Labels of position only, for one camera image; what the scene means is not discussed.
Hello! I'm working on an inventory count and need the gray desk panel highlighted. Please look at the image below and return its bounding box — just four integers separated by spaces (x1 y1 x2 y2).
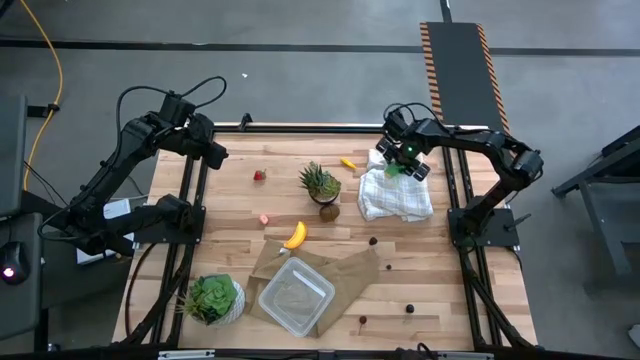
0 94 29 217

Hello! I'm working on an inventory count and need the dark brown cable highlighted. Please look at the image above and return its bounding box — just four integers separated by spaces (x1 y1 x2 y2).
124 242 157 337

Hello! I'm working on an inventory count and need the spiky succulent in black pot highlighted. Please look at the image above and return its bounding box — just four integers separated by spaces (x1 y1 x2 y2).
298 160 343 206

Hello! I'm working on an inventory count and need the black cable bracket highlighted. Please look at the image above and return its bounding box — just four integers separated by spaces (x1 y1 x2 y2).
25 102 61 119

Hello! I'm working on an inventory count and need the yellow toy banana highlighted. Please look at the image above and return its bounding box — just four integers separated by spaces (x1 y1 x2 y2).
283 220 309 251

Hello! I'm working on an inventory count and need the gray desk top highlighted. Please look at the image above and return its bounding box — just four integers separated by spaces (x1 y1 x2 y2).
0 212 45 342

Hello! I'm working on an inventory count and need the dark metal side table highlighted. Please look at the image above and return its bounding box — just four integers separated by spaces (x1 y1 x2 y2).
551 124 640 281

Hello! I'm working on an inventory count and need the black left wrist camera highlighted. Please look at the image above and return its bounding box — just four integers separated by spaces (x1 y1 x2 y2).
159 93 197 126

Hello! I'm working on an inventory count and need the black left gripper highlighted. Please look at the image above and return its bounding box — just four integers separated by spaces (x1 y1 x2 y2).
185 113 230 170

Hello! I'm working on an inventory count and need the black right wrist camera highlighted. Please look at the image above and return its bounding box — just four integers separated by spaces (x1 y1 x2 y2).
383 110 409 137

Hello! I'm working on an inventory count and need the tan cloth napkin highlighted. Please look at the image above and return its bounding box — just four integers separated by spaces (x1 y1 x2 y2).
246 239 381 339

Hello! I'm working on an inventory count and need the white paper booklet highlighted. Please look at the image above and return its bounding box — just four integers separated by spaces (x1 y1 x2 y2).
74 198 136 265

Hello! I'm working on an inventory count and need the white checked towel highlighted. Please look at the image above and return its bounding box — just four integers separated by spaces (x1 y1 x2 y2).
357 148 435 223

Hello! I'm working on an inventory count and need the yellow floor cable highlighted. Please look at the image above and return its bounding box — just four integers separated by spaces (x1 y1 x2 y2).
18 0 65 191

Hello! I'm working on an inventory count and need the black metal table frame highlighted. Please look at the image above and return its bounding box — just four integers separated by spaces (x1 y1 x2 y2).
112 113 539 351

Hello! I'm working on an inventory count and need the silver aluminium rail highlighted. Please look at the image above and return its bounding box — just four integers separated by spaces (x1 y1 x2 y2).
157 349 217 360
437 351 496 360

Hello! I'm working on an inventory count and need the green succulent in white pot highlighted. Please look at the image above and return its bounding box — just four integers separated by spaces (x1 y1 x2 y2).
178 273 247 327

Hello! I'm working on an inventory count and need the black mat with orange stripes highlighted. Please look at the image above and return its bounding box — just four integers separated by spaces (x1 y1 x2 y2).
419 21 512 136

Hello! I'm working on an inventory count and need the clear plastic tupperware container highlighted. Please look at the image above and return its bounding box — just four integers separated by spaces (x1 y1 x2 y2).
257 256 337 338

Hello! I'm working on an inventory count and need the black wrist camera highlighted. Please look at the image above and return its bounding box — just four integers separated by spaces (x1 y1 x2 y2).
383 110 409 137
159 93 197 126

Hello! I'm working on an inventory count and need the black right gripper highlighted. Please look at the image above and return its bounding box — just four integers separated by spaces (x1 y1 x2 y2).
377 127 432 182

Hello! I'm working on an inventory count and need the black computer mouse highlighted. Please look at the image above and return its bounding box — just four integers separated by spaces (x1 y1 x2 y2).
0 241 31 286

